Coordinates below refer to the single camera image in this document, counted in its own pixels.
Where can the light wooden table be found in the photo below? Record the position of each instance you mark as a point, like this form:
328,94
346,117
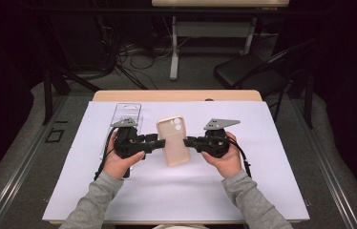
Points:
173,95

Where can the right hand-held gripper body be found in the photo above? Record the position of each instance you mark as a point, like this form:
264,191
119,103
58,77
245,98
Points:
214,143

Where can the black floor plate frame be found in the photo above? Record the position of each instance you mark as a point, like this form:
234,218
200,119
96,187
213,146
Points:
52,141

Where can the person's left hand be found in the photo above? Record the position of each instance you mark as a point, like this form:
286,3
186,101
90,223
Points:
116,165

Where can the white-legged desk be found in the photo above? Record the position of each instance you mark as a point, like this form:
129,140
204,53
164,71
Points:
174,47

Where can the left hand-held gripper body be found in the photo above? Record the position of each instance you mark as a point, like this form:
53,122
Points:
125,140

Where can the white round object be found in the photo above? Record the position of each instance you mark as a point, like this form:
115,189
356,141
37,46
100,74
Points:
179,227

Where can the person's right hand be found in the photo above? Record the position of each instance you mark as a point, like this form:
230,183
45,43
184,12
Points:
227,165

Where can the metal floor rail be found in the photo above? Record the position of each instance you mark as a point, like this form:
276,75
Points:
24,165
326,165

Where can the black metal stand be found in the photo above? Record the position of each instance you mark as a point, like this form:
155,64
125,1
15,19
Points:
47,95

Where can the white table mat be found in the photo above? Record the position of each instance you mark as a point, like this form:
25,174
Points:
173,191

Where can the beige phone case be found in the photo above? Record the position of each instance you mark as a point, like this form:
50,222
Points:
173,140

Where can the black folding chair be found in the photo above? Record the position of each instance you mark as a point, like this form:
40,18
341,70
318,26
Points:
246,71

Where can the clear plastic tray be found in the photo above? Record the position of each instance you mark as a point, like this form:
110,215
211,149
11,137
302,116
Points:
129,109

